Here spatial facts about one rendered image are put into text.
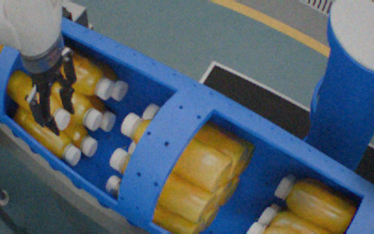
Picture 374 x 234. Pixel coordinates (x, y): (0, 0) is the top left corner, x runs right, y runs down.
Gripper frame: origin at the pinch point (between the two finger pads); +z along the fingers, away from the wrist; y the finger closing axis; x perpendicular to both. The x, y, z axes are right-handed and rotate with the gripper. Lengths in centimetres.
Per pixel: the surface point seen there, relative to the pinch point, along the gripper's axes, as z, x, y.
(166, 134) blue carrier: -10.2, -23.5, 3.7
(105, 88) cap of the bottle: 1.2, -4.7, 10.1
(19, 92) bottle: 0.5, 12.8, -1.6
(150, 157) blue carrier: -9.0, -23.3, -0.4
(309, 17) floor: 114, -6, 149
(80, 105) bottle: 4.4, -0.8, 5.6
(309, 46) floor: 113, -14, 130
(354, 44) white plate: 9, -43, 59
